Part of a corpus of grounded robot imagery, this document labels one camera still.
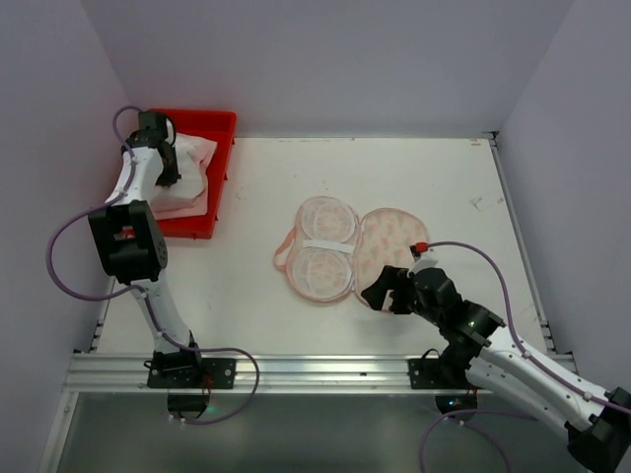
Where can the peach floral mesh laundry bag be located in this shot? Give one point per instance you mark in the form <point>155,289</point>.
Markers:
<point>331,252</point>

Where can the aluminium mounting rail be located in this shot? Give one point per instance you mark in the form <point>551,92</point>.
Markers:
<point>129,373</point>

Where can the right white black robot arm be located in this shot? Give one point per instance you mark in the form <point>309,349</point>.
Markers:
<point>482,352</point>

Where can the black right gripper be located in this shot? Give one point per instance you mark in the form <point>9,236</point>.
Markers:
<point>400,293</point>

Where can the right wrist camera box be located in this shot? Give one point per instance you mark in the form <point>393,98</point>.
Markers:
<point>422,256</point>

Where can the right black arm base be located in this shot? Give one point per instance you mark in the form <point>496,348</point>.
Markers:
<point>428,372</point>

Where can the white bra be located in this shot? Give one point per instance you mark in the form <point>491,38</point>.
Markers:
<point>193,156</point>

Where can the red plastic tray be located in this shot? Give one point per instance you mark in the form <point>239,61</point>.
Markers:
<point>218,126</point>

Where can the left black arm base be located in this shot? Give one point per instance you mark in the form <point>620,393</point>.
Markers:
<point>189,370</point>

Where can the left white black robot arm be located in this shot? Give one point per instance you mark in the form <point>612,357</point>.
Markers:
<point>132,247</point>

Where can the pink bra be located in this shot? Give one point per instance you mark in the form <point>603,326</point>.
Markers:
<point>166,207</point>

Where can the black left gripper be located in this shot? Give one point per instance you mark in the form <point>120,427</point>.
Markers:
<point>168,165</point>

